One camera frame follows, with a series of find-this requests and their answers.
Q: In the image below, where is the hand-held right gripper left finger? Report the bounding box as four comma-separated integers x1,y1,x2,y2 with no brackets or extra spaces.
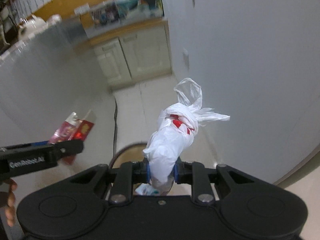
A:
69,161,151,203

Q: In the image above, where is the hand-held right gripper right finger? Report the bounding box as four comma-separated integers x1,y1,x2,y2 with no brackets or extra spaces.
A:
174,158,258,203

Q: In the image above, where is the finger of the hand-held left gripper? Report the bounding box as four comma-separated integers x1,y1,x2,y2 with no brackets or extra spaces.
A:
0,139,85,180

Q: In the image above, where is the white red-print plastic bag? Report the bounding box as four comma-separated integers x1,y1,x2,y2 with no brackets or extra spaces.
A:
142,77,231,183

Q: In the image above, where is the round brown-rimmed trash bin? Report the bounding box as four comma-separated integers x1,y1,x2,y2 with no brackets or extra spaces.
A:
108,142,150,174

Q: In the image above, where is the red snack packet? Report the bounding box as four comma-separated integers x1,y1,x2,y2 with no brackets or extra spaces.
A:
48,109,96,166

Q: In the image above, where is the person's left hand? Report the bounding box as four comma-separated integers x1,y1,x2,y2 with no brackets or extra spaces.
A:
0,179,18,227

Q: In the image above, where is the large grey appliance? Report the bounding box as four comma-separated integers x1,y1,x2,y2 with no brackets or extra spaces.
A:
0,17,118,147

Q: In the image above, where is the cream kitchen cabinet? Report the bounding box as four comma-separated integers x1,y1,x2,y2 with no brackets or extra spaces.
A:
92,24,173,89

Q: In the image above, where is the cream baseboard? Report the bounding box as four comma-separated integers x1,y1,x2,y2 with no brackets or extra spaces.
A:
271,147,320,188

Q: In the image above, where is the white teapot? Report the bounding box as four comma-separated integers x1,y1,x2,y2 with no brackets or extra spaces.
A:
17,14,48,41

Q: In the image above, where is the wooden countertop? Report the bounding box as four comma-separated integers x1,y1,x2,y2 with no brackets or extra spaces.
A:
86,19,168,46

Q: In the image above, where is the glass tank on counter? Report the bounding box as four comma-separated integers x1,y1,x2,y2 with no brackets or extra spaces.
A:
74,0,165,30

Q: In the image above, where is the black floor cable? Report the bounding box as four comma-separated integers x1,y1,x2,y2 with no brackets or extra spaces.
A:
113,97,120,157

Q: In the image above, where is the white wall socket plate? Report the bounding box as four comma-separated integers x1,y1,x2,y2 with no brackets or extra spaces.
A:
182,47,191,69

